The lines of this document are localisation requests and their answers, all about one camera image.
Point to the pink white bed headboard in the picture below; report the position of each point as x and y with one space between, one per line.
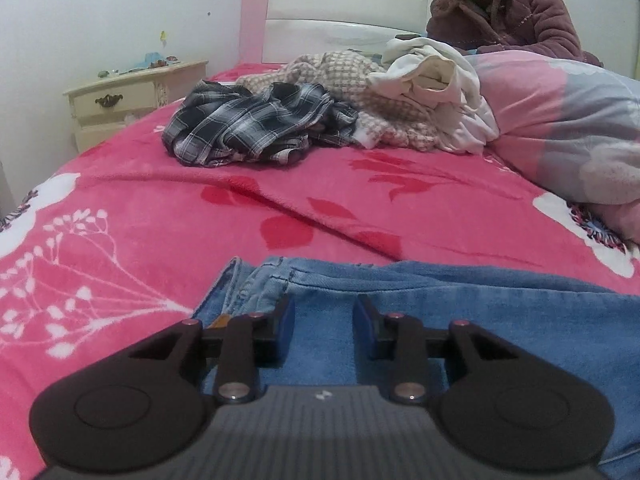
325 15

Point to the blue paper sheet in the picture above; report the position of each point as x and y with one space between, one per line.
149 58

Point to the blue denim jeans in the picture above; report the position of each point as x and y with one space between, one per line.
450 310

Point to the white garment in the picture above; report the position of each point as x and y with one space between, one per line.
450 85

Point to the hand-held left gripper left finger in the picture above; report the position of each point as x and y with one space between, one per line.
285 325

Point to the pink floral bed blanket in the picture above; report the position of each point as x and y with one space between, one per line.
200 185

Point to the beige knit sweater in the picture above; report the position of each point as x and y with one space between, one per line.
340 70

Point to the cream nightstand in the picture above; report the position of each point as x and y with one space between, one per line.
125 100

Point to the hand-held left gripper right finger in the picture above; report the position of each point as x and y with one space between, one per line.
365 325

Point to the black white plaid shirt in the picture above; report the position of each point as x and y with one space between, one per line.
240 120

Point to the pink grey duvet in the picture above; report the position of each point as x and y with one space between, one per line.
550 110

